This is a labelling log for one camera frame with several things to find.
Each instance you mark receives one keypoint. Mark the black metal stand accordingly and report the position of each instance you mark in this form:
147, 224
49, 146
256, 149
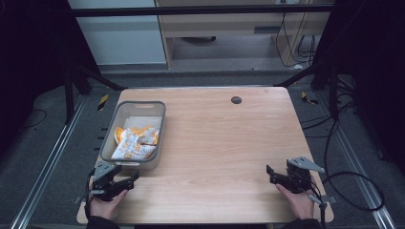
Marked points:
69, 95
332, 92

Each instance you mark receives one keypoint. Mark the white cabinet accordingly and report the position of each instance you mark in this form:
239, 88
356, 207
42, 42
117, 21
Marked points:
124, 41

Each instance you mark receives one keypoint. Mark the dark round table grommet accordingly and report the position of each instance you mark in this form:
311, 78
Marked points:
236, 100

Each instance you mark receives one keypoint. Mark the person's right hand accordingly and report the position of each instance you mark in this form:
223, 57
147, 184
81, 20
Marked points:
299, 203

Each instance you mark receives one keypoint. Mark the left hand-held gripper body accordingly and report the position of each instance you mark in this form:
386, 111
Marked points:
102, 173

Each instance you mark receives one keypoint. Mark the silver aluminium floor rail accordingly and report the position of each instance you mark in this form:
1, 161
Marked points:
47, 162
356, 162

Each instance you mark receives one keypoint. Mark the orange and white snack packet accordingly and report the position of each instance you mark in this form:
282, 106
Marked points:
140, 133
133, 150

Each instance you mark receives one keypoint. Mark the grey plastic basket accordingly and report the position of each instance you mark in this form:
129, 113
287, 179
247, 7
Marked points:
110, 149

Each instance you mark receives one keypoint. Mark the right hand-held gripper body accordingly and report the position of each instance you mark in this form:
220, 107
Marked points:
299, 176

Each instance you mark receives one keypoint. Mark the person's left hand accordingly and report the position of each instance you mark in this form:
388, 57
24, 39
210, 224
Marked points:
106, 206

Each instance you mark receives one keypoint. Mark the black horizontal frame bar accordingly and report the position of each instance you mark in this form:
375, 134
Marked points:
191, 11

